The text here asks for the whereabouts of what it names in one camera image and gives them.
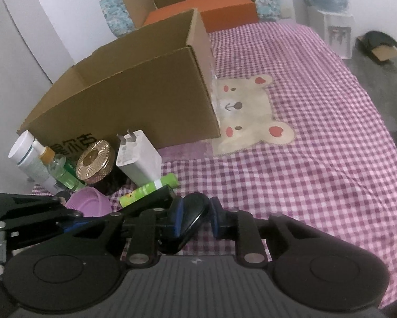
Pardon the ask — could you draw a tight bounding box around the black item on cardboard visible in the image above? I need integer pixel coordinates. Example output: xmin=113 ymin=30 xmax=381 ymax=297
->
xmin=357 ymin=31 xmax=397 ymax=63

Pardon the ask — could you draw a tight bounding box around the white power adapter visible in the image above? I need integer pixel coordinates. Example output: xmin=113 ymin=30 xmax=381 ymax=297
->
xmin=116 ymin=130 xmax=162 ymax=187

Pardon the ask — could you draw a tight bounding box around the white cylindrical bottle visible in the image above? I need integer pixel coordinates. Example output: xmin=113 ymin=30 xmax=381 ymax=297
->
xmin=8 ymin=131 xmax=61 ymax=195

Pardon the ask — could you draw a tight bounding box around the gold lid black jar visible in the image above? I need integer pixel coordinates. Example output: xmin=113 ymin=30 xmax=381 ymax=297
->
xmin=75 ymin=140 xmax=128 ymax=195

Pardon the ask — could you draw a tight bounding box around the purple plastic lid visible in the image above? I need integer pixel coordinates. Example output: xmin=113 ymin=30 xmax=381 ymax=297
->
xmin=65 ymin=187 xmax=112 ymax=217

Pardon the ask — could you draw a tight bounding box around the green dropper bottle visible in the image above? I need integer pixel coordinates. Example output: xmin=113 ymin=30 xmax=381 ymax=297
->
xmin=33 ymin=139 xmax=86 ymax=192

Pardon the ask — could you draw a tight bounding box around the black oval object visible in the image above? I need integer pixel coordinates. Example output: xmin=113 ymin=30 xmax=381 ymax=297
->
xmin=157 ymin=192 xmax=210 ymax=255

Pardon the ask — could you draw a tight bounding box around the purple checkered bedsheet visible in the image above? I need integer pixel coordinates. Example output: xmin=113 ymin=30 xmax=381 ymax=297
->
xmin=158 ymin=22 xmax=397 ymax=305

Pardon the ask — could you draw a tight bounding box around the brown cardboard box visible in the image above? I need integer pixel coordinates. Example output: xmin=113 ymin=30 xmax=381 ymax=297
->
xmin=20 ymin=9 xmax=220 ymax=159

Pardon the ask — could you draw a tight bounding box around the green tube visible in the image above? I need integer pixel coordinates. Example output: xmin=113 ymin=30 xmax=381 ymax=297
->
xmin=119 ymin=173 xmax=179 ymax=207

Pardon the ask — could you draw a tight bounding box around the orange box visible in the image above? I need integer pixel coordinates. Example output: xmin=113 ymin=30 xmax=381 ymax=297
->
xmin=144 ymin=0 xmax=259 ymax=32

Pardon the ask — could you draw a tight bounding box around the white water dispenser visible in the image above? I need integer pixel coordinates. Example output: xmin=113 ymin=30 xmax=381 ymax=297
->
xmin=304 ymin=0 xmax=354 ymax=60

